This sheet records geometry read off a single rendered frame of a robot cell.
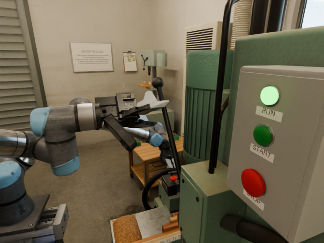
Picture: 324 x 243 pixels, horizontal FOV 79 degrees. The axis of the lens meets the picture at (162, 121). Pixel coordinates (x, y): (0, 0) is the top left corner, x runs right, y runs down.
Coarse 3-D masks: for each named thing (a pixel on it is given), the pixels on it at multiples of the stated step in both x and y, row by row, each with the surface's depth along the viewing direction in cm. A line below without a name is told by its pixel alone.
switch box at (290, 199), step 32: (256, 96) 20; (288, 96) 17; (320, 96) 14; (288, 128) 17; (320, 128) 15; (256, 160) 21; (288, 160) 18; (320, 160) 16; (288, 192) 18; (320, 192) 17; (288, 224) 18; (320, 224) 19
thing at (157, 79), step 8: (152, 80) 57; (160, 80) 56; (160, 88) 57; (160, 96) 56; (168, 120) 54; (168, 128) 53; (168, 136) 52; (176, 152) 51; (176, 160) 50; (176, 168) 50
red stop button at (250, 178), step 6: (246, 174) 21; (252, 174) 21; (258, 174) 20; (246, 180) 21; (252, 180) 21; (258, 180) 20; (246, 186) 21; (252, 186) 21; (258, 186) 20; (264, 186) 20; (252, 192) 21; (258, 192) 20
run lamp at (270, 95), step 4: (264, 88) 18; (268, 88) 18; (272, 88) 18; (276, 88) 18; (264, 92) 18; (268, 92) 18; (272, 92) 18; (276, 92) 18; (280, 92) 17; (260, 96) 19; (264, 96) 18; (268, 96) 18; (272, 96) 18; (276, 96) 18; (280, 96) 17; (264, 100) 18; (268, 100) 18; (272, 100) 18; (276, 100) 18; (268, 104) 18; (272, 104) 18; (276, 104) 18
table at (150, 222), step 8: (160, 200) 89; (160, 208) 80; (136, 216) 76; (144, 216) 76; (152, 216) 76; (160, 216) 76; (168, 216) 76; (144, 224) 72; (152, 224) 72; (160, 224) 72; (112, 232) 69; (144, 232) 69; (152, 232) 69; (160, 232) 69; (112, 240) 66
